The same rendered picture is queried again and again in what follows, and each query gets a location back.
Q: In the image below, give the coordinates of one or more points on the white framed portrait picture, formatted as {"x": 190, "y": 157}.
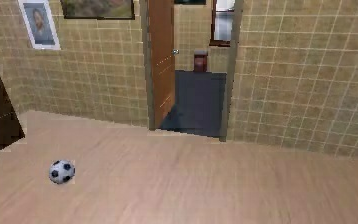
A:
{"x": 39, "y": 24}

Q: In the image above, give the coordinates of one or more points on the brown framed window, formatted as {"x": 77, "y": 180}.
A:
{"x": 223, "y": 23}

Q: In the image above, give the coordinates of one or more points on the black and white soccer ball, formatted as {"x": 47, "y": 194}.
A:
{"x": 61, "y": 171}

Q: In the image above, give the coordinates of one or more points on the dark framed picture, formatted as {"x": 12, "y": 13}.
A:
{"x": 189, "y": 1}

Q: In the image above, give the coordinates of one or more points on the dark brown chest of drawers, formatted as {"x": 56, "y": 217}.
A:
{"x": 0, "y": 113}

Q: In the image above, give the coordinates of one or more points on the brown wooden room door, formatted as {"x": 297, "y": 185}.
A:
{"x": 161, "y": 60}

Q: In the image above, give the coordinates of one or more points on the black framed landscape picture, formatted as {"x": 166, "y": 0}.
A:
{"x": 97, "y": 8}

